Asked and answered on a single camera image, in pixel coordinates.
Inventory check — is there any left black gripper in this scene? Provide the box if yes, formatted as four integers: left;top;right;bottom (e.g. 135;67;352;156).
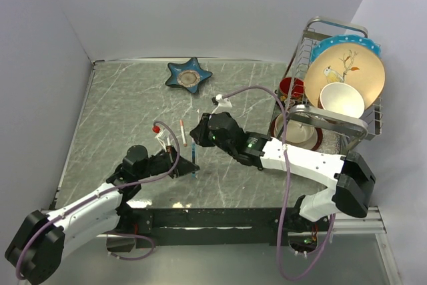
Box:
136;144;199;180

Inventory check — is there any blue pen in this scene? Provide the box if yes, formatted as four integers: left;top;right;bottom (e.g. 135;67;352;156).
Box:
191;140;197;179

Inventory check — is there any white marker orange tip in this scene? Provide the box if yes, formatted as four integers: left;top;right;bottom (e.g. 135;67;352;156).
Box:
179;119;187;147

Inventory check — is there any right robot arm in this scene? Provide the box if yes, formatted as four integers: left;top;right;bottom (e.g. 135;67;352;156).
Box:
189;112;376;230

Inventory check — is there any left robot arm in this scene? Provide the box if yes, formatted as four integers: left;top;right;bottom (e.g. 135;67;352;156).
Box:
5;145;199;284

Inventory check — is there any blue star-shaped dish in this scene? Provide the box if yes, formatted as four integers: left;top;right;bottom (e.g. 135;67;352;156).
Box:
165;57;213;94

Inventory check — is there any red rimmed bowl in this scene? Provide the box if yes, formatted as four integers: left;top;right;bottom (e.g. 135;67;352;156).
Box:
269;114;323;151

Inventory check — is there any red cup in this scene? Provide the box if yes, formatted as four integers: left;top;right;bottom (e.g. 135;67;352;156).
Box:
276;77;304;109

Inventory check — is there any metal dish rack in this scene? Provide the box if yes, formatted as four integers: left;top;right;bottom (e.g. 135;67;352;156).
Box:
268;16;386;154

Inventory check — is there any white bowl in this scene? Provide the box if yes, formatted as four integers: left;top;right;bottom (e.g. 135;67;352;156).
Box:
318;82;365;118

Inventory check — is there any blue dotted plate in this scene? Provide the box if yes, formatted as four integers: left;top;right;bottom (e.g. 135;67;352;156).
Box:
310;34;381;63

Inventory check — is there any tan bird plate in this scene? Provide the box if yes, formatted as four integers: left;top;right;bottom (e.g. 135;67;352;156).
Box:
304;43;386;108

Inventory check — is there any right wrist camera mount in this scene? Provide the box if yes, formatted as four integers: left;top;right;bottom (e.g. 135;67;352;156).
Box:
211;94;233;114

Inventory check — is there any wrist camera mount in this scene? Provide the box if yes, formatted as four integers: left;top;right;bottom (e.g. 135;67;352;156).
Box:
211;94;233;114
152;125;173;152

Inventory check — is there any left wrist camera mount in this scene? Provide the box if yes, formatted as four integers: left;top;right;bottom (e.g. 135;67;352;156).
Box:
152;125;173;152

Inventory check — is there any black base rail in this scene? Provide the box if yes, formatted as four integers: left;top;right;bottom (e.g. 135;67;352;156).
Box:
106;206;331;249

